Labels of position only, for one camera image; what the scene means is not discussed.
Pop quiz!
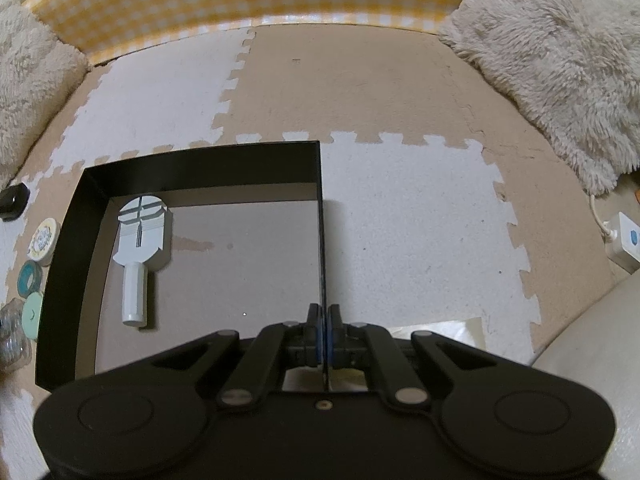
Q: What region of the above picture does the white cable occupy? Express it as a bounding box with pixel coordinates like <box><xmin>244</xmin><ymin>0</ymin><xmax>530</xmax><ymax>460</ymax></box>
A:
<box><xmin>589</xmin><ymin>191</ymin><xmax>617</xmax><ymax>242</ymax></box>

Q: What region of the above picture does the teal tape roll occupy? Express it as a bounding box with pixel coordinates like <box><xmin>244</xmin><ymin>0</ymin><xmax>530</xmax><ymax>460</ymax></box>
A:
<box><xmin>17</xmin><ymin>261</ymin><xmax>50</xmax><ymax>297</ymax></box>

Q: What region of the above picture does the cream smooth cushion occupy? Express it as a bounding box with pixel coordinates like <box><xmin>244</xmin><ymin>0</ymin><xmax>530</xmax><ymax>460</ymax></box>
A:
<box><xmin>530</xmin><ymin>270</ymin><xmax>640</xmax><ymax>443</ymax></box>

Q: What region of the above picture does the yellow checkered bumper cushion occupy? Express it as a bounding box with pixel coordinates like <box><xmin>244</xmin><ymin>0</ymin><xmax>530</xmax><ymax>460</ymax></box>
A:
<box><xmin>22</xmin><ymin>0</ymin><xmax>488</xmax><ymax>68</ymax></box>

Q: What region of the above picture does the mint green round lid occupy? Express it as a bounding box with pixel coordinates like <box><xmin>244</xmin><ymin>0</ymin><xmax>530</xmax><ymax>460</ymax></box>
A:
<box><xmin>21</xmin><ymin>292</ymin><xmax>47</xmax><ymax>342</ymax></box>

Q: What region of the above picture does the small black object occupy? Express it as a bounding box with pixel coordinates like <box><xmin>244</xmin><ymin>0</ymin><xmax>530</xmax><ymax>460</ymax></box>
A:
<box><xmin>0</xmin><ymin>182</ymin><xmax>31</xmax><ymax>221</ymax></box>

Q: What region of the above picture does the clear plastic sheet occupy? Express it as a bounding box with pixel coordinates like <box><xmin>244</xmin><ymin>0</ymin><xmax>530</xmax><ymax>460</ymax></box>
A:
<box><xmin>387</xmin><ymin>317</ymin><xmax>486</xmax><ymax>357</ymax></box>

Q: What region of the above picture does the beige white foam puzzle mat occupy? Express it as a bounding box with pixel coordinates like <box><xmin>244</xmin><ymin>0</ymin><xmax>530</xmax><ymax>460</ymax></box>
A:
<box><xmin>0</xmin><ymin>22</ymin><xmax>623</xmax><ymax>480</ymax></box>

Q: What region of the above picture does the round white yellow tape measure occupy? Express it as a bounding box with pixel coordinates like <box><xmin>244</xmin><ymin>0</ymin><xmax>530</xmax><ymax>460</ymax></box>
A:
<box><xmin>26</xmin><ymin>217</ymin><xmax>62</xmax><ymax>267</ymax></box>

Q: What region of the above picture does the fluffy cream cushion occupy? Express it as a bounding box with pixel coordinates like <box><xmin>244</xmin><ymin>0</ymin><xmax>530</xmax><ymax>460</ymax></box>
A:
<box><xmin>0</xmin><ymin>0</ymin><xmax>91</xmax><ymax>191</ymax></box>
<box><xmin>439</xmin><ymin>0</ymin><xmax>640</xmax><ymax>196</ymax></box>

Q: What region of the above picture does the black cardboard box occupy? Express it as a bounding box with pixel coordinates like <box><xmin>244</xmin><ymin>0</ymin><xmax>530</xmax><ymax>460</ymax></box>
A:
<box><xmin>35</xmin><ymin>140</ymin><xmax>333</xmax><ymax>394</ymax></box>

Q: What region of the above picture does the white power strip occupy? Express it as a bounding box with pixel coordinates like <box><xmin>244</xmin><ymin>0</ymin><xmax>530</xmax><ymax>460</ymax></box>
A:
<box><xmin>602</xmin><ymin>212</ymin><xmax>640</xmax><ymax>273</ymax></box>

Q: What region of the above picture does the clear plastic container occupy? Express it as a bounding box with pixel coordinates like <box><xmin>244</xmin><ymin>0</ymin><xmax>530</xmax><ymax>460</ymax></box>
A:
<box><xmin>0</xmin><ymin>297</ymin><xmax>36</xmax><ymax>373</ymax></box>

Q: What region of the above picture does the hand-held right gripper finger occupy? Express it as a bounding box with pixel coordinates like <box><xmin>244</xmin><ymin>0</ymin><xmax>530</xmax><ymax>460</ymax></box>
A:
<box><xmin>325</xmin><ymin>303</ymin><xmax>495</xmax><ymax>415</ymax></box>
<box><xmin>149</xmin><ymin>303</ymin><xmax>325</xmax><ymax>415</ymax></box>

